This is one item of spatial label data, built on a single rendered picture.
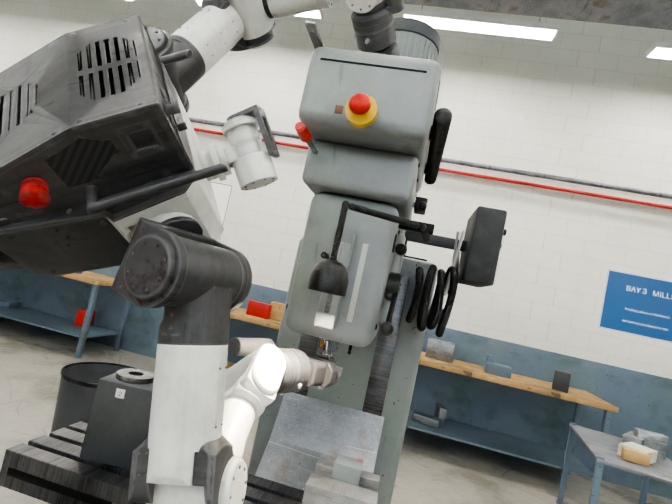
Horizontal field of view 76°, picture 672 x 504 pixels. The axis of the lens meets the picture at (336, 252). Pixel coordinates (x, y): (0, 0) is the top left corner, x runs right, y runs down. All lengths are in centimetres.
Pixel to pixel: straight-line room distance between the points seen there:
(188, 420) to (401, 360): 91
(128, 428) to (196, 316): 66
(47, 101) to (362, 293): 63
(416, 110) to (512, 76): 514
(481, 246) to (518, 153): 443
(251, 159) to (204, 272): 24
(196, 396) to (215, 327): 9
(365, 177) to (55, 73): 55
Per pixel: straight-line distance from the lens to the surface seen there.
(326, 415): 143
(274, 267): 547
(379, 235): 93
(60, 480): 124
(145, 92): 59
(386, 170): 92
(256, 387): 77
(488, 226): 124
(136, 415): 118
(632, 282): 576
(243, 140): 75
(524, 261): 540
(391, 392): 141
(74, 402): 282
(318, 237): 95
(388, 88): 88
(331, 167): 94
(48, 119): 63
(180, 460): 60
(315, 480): 104
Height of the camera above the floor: 144
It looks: 4 degrees up
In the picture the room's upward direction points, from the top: 12 degrees clockwise
